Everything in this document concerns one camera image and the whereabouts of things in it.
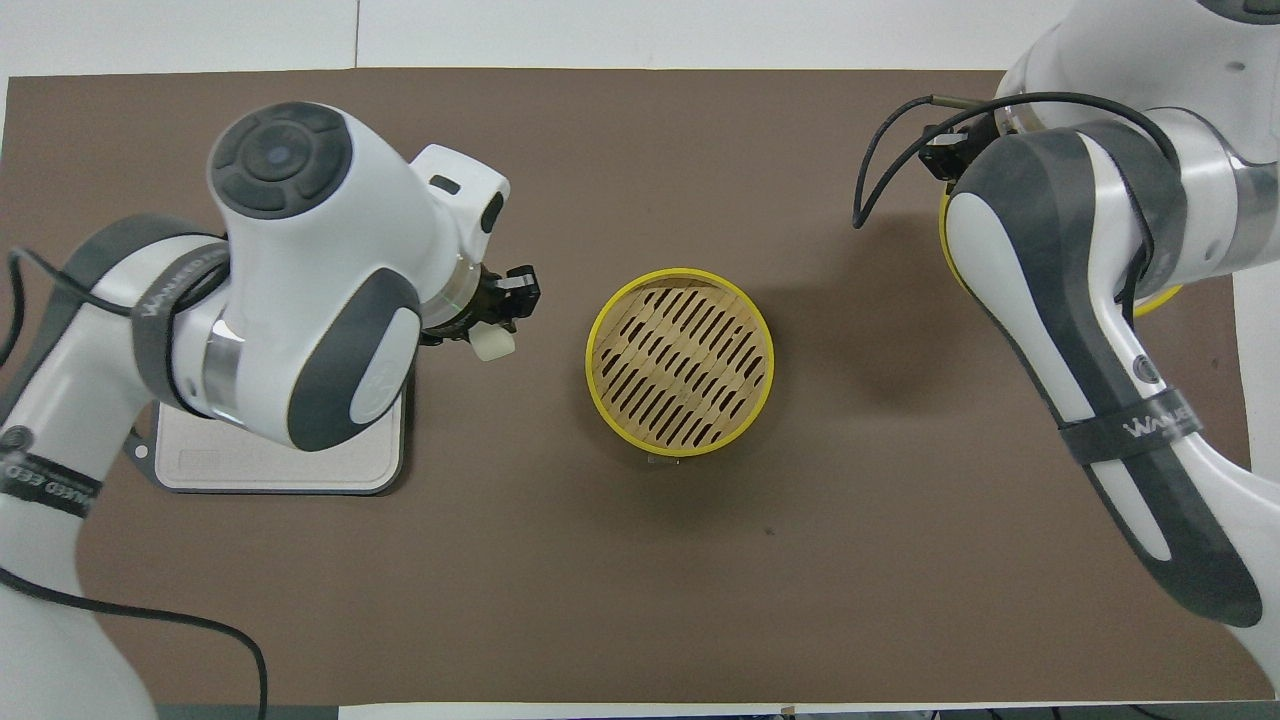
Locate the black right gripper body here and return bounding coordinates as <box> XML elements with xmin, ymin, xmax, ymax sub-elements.
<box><xmin>919</xmin><ymin>113</ymin><xmax>1002</xmax><ymax>187</ymax></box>

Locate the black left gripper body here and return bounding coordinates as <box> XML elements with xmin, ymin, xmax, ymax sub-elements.
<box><xmin>420</xmin><ymin>262</ymin><xmax>516</xmax><ymax>347</ymax></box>

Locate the yellow rimmed bamboo steamer basket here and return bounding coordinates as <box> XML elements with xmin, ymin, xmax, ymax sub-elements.
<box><xmin>585</xmin><ymin>267</ymin><xmax>776</xmax><ymax>460</ymax></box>

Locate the grey cutting board dark rim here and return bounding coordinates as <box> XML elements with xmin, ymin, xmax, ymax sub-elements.
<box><xmin>122</xmin><ymin>385</ymin><xmax>413</xmax><ymax>498</ymax></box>

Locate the brown table mat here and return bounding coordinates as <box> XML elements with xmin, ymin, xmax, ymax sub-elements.
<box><xmin>0</xmin><ymin>68</ymin><xmax>1273</xmax><ymax>707</ymax></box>

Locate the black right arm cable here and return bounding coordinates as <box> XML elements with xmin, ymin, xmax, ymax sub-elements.
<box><xmin>852</xmin><ymin>91</ymin><xmax>1183</xmax><ymax>232</ymax></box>

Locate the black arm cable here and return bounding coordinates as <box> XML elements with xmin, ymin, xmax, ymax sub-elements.
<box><xmin>0</xmin><ymin>245</ymin><xmax>270</xmax><ymax>720</ymax></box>
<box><xmin>852</xmin><ymin>91</ymin><xmax>1183</xmax><ymax>232</ymax></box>

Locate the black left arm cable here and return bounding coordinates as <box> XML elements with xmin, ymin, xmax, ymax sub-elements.
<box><xmin>0</xmin><ymin>245</ymin><xmax>270</xmax><ymax>720</ymax></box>

